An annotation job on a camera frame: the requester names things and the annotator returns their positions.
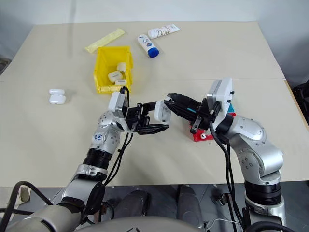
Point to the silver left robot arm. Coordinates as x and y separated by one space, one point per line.
102 142

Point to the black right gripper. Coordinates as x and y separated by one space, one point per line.
201 115

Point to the white tube with blue cap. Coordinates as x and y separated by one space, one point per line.
147 46

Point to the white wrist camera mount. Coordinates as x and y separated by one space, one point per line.
116 102
223 96

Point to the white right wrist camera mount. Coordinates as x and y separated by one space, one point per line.
223 96

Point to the dark rounded robot leg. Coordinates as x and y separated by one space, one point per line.
189 205
131 203

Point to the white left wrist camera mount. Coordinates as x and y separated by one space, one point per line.
116 102

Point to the white Dove tube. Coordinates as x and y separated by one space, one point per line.
164 31

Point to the dark equipment at room edge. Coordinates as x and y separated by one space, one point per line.
4 63

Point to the grey robot torso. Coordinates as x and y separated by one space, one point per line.
72 220

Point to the dark object beside table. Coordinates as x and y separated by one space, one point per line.
301 96

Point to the closed white earbud case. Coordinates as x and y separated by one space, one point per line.
121 66
57 99
120 82
115 76

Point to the white earbud case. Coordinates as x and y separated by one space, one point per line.
120 82
115 76
57 99
121 66
162 113

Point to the long pale yellow packet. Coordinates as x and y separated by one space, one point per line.
105 39

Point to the yellow plastic bin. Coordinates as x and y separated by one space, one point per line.
106 70

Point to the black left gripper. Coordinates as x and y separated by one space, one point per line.
135 118

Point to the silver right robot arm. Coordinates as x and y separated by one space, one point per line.
256 145

